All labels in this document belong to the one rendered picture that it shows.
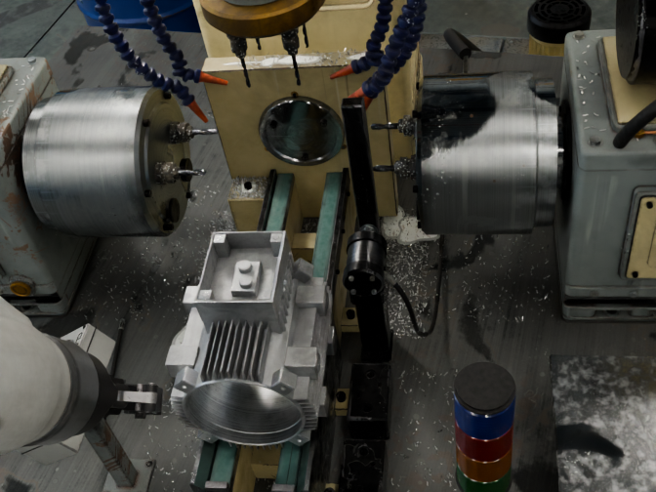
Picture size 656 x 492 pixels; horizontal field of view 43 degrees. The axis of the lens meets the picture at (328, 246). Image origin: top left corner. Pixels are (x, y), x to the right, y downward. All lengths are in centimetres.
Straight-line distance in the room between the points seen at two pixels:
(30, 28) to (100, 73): 202
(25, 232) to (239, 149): 39
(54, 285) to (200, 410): 49
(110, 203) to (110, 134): 11
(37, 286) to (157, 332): 22
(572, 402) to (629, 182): 31
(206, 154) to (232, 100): 38
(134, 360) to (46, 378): 85
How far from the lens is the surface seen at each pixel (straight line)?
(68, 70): 220
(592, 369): 123
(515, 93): 125
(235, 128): 148
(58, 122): 138
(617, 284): 137
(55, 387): 65
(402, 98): 154
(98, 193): 135
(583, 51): 134
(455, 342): 139
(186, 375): 106
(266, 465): 125
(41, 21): 417
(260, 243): 112
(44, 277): 153
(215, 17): 119
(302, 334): 109
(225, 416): 117
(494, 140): 121
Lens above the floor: 192
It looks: 47 degrees down
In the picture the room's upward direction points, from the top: 11 degrees counter-clockwise
